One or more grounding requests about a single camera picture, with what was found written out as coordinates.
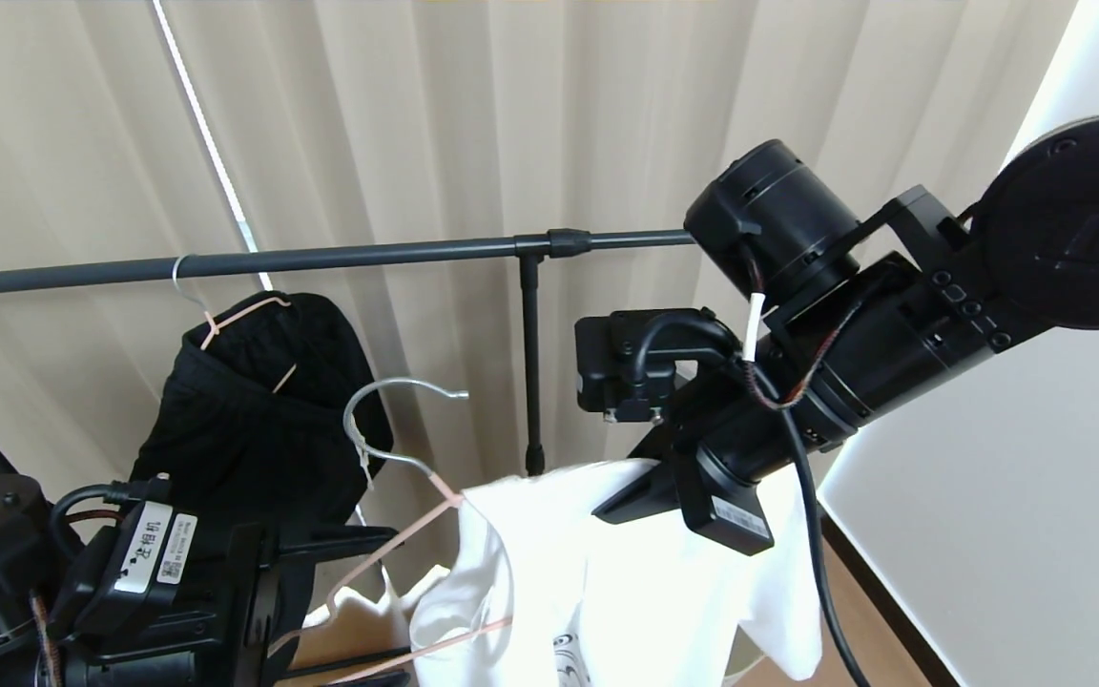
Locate white printed t-shirt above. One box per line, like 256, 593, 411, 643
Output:
304, 456, 824, 687

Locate pink clothes hanger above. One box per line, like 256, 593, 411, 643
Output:
171, 254, 301, 394
268, 378, 517, 687

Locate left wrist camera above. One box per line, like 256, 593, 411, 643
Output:
73, 496, 202, 616

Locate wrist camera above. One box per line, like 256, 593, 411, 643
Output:
73, 496, 202, 616
574, 307, 746, 427

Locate black clothes rack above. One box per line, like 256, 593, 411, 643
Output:
0, 227, 703, 478

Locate beige curtain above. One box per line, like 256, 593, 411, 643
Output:
0, 0, 1080, 669

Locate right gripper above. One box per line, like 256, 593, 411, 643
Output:
591, 358, 861, 557

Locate black shorts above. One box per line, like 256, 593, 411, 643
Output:
128, 291, 396, 573

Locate black cable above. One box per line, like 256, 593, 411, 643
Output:
47, 480, 174, 559
633, 313, 873, 687

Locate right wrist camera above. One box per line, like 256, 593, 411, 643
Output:
574, 307, 746, 427

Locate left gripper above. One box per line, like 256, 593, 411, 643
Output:
53, 520, 414, 687

